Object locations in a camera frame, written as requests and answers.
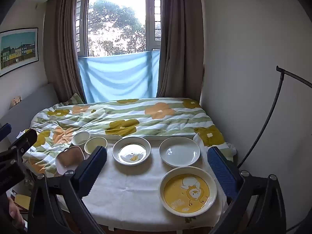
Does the person's left hand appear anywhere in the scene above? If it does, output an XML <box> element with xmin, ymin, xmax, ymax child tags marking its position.
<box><xmin>8</xmin><ymin>197</ymin><xmax>27</xmax><ymax>230</ymax></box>

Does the small patterned box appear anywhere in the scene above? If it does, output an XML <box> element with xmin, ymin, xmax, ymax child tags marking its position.
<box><xmin>10</xmin><ymin>95</ymin><xmax>24</xmax><ymax>109</ymax></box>

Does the window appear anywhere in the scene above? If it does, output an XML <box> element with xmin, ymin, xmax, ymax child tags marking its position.
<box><xmin>75</xmin><ymin>0</ymin><xmax>162</xmax><ymax>58</ymax></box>

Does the green striped floral blanket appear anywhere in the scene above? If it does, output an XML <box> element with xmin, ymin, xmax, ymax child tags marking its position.
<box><xmin>22</xmin><ymin>98</ymin><xmax>238</xmax><ymax>179</ymax></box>

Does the light blue cloth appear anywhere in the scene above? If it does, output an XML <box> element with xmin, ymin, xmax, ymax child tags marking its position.
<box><xmin>78</xmin><ymin>49</ymin><xmax>161</xmax><ymax>103</ymax></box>

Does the framed wall poster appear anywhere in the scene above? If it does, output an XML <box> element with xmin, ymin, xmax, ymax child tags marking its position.
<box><xmin>0</xmin><ymin>27</ymin><xmax>39</xmax><ymax>78</ymax></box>

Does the grey headboard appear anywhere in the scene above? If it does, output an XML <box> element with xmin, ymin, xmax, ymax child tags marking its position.
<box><xmin>0</xmin><ymin>83</ymin><xmax>59</xmax><ymax>138</ymax></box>

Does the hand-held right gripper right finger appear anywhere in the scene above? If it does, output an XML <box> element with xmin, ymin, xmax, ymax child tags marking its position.
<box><xmin>207</xmin><ymin>146</ymin><xmax>287</xmax><ymax>234</ymax></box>

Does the pink heart-shaped plate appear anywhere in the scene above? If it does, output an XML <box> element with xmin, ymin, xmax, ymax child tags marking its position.
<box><xmin>55</xmin><ymin>146</ymin><xmax>91</xmax><ymax>176</ymax></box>

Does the cream bowl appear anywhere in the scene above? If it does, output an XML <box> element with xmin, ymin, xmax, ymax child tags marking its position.
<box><xmin>84</xmin><ymin>137</ymin><xmax>108</xmax><ymax>155</ymax></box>

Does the brown curtain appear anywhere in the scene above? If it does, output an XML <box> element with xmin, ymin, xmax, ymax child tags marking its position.
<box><xmin>156</xmin><ymin>0</ymin><xmax>205</xmax><ymax>99</ymax></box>
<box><xmin>43</xmin><ymin>0</ymin><xmax>87</xmax><ymax>104</ymax></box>

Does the grey-rimmed duck plate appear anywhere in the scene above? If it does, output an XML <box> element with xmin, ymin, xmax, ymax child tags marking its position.
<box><xmin>112</xmin><ymin>136</ymin><xmax>152</xmax><ymax>166</ymax></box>

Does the black lamp stand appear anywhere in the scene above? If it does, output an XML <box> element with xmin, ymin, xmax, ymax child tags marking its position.
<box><xmin>238</xmin><ymin>65</ymin><xmax>312</xmax><ymax>170</ymax></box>

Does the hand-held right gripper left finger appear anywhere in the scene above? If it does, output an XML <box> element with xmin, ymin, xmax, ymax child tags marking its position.
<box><xmin>28</xmin><ymin>146</ymin><xmax>108</xmax><ymax>234</ymax></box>

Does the yellow cushion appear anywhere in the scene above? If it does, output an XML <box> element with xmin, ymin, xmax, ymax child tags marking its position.
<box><xmin>14</xmin><ymin>194</ymin><xmax>31</xmax><ymax>211</ymax></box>

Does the plain white plate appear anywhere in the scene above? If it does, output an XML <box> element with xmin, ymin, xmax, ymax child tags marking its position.
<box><xmin>159</xmin><ymin>137</ymin><xmax>201</xmax><ymax>168</ymax></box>

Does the green striped pillow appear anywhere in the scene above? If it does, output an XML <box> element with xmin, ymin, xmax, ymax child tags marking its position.
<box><xmin>65</xmin><ymin>93</ymin><xmax>86</xmax><ymax>106</ymax></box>

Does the white floral tablecloth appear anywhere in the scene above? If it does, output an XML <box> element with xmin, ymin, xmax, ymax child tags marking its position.
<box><xmin>80</xmin><ymin>134</ymin><xmax>230</xmax><ymax>232</ymax></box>

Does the white bowl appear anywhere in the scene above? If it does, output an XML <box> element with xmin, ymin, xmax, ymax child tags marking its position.
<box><xmin>71</xmin><ymin>131</ymin><xmax>91</xmax><ymax>147</ymax></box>

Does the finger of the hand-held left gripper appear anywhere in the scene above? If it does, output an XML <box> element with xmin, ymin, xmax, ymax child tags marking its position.
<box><xmin>6</xmin><ymin>128</ymin><xmax>38</xmax><ymax>158</ymax></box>
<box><xmin>0</xmin><ymin>124</ymin><xmax>12</xmax><ymax>141</ymax></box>

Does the yellow duck plate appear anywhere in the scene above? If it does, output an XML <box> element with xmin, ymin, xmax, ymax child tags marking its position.
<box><xmin>158</xmin><ymin>166</ymin><xmax>217</xmax><ymax>217</ymax></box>

